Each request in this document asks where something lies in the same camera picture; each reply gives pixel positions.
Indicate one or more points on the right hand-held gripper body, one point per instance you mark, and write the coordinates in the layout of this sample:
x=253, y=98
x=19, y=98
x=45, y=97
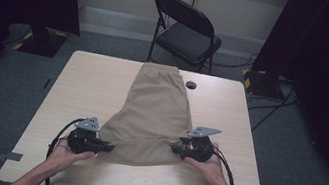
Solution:
x=200, y=149

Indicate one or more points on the black yellow-striped stand base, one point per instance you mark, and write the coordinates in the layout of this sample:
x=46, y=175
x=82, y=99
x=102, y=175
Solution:
x=263, y=83
x=42, y=43

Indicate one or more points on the black folding chair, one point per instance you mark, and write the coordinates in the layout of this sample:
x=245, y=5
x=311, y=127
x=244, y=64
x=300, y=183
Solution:
x=184, y=40

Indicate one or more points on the person's left hand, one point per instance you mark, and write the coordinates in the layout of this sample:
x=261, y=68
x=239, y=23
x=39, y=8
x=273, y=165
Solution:
x=62, y=158

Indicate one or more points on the person's right hand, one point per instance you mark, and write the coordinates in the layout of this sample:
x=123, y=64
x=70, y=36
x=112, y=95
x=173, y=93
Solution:
x=210, y=171

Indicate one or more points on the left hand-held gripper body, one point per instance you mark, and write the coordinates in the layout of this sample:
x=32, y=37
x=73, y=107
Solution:
x=83, y=141

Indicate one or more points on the grey tape piece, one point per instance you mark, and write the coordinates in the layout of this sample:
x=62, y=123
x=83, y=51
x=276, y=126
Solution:
x=11, y=156

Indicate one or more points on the khaki pants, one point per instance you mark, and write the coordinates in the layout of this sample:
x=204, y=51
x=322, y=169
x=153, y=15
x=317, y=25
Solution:
x=152, y=114

